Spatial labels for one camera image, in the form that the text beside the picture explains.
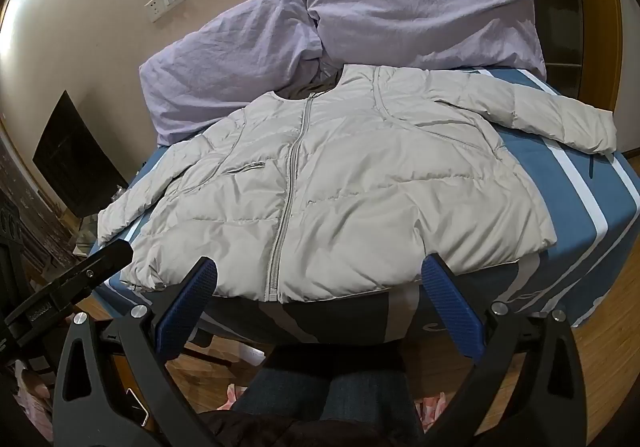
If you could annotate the blue striped bed sheet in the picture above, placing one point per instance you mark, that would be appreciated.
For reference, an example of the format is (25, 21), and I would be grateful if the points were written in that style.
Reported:
(575, 207)

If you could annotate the black bedside cabinet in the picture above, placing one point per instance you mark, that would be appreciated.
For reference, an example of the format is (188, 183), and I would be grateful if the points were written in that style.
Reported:
(75, 157)

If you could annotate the lavender cloth garment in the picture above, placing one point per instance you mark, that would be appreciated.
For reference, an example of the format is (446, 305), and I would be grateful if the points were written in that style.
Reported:
(225, 57)

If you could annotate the person's legs in jeans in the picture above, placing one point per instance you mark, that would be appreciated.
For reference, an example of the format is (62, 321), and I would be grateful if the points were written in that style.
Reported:
(325, 387)

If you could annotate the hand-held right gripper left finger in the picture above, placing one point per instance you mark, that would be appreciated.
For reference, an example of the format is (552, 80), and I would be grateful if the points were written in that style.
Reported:
(192, 294)

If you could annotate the bedside clutter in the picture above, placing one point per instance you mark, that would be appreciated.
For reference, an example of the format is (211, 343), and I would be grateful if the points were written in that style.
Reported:
(82, 234)

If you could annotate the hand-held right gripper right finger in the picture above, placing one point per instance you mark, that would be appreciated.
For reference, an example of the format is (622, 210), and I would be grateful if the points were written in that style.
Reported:
(450, 302)

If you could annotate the lavender pillow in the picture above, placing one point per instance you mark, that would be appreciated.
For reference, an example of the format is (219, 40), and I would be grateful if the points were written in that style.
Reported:
(415, 12)

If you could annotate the white wall switch plate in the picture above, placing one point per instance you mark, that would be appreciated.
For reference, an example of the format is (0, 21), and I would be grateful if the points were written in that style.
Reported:
(165, 1)

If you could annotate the beige puffer jacket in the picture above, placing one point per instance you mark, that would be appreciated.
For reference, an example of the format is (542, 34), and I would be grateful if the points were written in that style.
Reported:
(350, 187)

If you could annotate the person's dark upper clothing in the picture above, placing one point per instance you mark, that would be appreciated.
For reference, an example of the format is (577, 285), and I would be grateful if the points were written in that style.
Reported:
(300, 432)

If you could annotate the smartphone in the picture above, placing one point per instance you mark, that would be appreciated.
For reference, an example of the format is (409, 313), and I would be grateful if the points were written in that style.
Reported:
(138, 409)

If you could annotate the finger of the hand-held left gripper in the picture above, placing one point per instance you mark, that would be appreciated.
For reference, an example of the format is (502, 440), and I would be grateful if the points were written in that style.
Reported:
(95, 269)

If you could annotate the pink patterned slipper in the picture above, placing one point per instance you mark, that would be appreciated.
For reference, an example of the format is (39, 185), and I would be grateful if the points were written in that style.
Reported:
(432, 404)
(235, 394)

